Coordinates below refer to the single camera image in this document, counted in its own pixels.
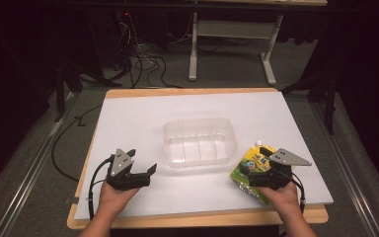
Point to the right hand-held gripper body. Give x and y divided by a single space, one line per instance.
288 158

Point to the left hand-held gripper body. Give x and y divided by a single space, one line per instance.
121 163

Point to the yellow green spouted pouch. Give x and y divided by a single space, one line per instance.
255 156

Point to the person's left hand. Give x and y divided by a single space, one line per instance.
115 199

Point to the person's right hand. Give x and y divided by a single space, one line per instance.
284 199

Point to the white board mat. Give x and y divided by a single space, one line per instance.
177 197

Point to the clear plastic container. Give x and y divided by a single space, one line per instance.
199 143

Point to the black metal stand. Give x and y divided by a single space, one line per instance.
329 105
60 95

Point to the metal floor rail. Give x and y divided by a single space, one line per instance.
345 171
29 177

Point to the white metal desk frame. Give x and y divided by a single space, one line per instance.
193 59

